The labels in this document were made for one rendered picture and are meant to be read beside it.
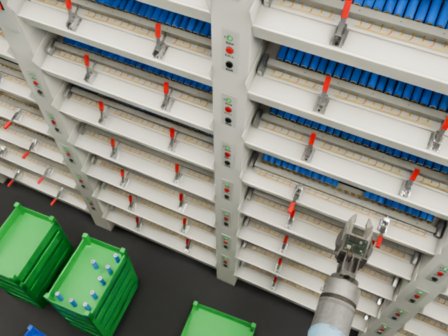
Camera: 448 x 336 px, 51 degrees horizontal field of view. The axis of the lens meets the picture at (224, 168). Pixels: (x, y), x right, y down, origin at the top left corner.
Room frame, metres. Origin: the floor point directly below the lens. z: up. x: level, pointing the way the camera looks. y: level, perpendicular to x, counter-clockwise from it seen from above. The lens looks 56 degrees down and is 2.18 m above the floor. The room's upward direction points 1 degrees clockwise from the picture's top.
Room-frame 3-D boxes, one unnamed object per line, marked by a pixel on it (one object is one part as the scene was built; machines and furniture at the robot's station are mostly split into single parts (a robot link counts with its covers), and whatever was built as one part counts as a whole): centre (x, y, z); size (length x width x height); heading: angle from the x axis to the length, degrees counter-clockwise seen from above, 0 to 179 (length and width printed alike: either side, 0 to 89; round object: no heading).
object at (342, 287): (0.40, -0.29, 1.04); 0.10 x 0.05 x 0.09; 67
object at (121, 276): (0.70, 0.55, 0.28); 0.30 x 0.20 x 0.08; 158
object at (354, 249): (0.48, -0.33, 1.05); 0.12 x 0.08 x 0.09; 157
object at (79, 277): (0.70, 0.55, 0.36); 0.30 x 0.20 x 0.08; 158
